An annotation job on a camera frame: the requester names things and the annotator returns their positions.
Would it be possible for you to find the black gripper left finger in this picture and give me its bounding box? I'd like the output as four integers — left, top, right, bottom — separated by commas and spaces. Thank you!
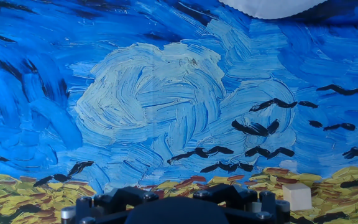
60, 186, 160, 224

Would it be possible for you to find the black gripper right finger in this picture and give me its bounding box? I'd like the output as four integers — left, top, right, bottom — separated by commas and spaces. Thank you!
193, 184, 291, 224

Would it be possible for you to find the small wooden block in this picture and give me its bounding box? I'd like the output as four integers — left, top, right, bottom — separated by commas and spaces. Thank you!
282, 183, 313, 212

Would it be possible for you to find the painted wheatfield cloth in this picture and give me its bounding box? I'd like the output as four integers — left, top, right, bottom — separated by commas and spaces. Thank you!
0, 0, 358, 224

